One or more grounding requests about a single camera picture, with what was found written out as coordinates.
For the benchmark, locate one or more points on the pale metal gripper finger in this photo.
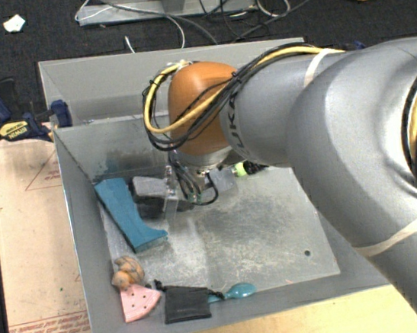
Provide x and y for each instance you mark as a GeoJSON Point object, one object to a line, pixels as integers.
{"type": "Point", "coordinates": [170, 178]}
{"type": "Point", "coordinates": [171, 207]}

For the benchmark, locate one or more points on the dark grey box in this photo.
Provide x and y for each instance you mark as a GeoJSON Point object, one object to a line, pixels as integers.
{"type": "Point", "coordinates": [148, 193]}

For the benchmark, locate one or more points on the teal flat block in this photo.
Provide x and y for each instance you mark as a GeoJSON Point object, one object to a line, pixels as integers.
{"type": "Point", "coordinates": [126, 212]}

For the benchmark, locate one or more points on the grey metal bin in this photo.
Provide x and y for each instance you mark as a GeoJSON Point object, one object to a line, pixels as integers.
{"type": "Point", "coordinates": [242, 241]}

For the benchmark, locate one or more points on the brown toy snail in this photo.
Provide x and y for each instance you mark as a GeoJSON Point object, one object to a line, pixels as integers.
{"type": "Point", "coordinates": [128, 272]}

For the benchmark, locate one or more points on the black cloth pouch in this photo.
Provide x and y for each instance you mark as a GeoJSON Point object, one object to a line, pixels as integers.
{"type": "Point", "coordinates": [185, 304]}

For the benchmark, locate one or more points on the pink toy wedge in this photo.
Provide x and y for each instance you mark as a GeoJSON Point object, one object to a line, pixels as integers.
{"type": "Point", "coordinates": [137, 302]}

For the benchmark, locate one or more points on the teal plastic spoon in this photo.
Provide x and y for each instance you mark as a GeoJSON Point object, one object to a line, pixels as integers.
{"type": "Point", "coordinates": [241, 290]}

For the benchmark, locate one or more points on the brown cardboard board, red print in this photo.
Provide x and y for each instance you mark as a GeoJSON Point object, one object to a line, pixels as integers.
{"type": "Point", "coordinates": [33, 232]}

